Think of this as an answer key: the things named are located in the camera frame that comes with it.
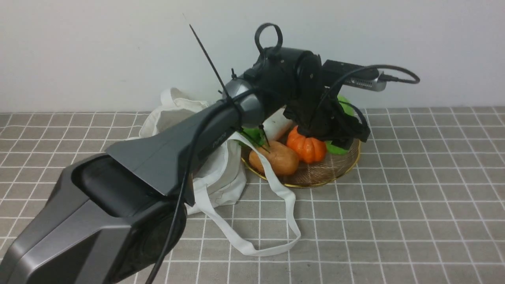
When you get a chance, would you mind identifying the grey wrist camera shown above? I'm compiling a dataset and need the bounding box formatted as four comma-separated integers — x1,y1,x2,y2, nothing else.
322,60,387,92

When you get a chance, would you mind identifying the brown potato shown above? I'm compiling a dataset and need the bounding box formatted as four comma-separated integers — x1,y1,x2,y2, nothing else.
256,141,299,176

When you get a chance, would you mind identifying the white cloth tote bag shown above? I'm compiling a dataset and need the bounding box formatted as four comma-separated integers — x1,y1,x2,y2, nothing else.
139,88,301,257

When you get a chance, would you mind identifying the orange mini pumpkin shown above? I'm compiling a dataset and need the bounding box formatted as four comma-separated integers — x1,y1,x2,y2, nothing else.
286,126,327,164

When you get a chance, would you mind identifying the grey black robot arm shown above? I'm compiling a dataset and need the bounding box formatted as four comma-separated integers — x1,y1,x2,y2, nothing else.
1,47,379,284

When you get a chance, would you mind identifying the amber glass plate gold rim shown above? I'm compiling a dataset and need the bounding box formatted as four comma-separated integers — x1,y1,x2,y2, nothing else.
240,123,361,188

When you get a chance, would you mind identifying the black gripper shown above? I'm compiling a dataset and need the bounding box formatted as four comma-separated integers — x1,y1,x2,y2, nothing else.
284,87,371,149

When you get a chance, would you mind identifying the white radish with leaves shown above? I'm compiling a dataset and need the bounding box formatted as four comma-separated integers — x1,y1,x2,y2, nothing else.
240,108,293,147

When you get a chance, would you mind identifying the green cucumber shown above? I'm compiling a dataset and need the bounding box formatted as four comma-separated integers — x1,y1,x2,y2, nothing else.
326,95,355,156

